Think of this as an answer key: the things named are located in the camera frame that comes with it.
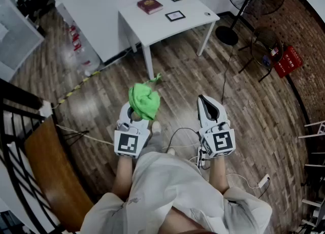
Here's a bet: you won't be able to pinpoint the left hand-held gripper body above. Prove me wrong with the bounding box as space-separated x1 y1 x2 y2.
114 121 151 159

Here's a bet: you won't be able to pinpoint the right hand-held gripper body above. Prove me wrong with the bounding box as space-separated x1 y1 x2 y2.
198 120 236 159

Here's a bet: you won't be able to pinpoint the green microfibre cloth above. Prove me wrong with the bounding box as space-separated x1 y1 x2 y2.
128 73 163 121

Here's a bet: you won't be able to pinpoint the person's left forearm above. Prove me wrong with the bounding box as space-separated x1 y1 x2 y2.
111 155 134 202

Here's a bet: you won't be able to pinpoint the person's right forearm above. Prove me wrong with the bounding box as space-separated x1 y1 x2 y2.
208 156 231 194

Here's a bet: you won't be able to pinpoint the person's grey trousers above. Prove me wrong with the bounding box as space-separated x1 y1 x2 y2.
142 131 164 158

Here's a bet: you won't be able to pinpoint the white power strip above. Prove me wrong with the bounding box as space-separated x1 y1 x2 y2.
197 146 207 169
257 174 271 188

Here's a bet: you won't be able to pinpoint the black tripod stand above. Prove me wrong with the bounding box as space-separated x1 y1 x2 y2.
62 130 90 148

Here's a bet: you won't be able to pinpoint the yellow black striped floor tape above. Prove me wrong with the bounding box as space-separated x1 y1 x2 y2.
52 71 101 108

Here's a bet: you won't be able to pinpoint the person's white shirt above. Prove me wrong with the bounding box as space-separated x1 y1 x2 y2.
80 151 273 234

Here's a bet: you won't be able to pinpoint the brown wooden bench top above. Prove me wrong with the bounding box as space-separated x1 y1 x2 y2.
24 116 94 232

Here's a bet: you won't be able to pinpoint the black round side chair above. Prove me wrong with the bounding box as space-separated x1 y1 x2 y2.
238 27 284 83

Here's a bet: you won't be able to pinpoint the red plastic crate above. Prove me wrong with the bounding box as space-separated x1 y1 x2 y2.
273 46 304 79

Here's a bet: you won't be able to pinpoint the person's chest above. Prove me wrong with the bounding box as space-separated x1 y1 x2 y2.
158 206 207 234

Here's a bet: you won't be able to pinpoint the white metal rack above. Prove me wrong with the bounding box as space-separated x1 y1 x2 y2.
298 120 325 231

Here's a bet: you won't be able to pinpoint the white table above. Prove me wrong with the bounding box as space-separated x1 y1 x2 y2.
118 0 220 80

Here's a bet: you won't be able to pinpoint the maroon hardcover book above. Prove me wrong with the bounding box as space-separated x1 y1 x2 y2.
137 0 164 15

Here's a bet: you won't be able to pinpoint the black metal railing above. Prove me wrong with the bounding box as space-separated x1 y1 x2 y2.
0 78 67 234

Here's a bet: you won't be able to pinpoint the black power cable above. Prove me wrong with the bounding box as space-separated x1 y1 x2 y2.
166 127 203 152

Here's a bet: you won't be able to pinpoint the black fan cable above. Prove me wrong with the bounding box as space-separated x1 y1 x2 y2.
220 46 236 105

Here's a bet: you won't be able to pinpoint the white rope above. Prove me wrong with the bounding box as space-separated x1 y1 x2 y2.
55 123 115 146

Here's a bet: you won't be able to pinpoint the grey shoulder strap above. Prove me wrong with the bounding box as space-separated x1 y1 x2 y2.
223 198 255 234

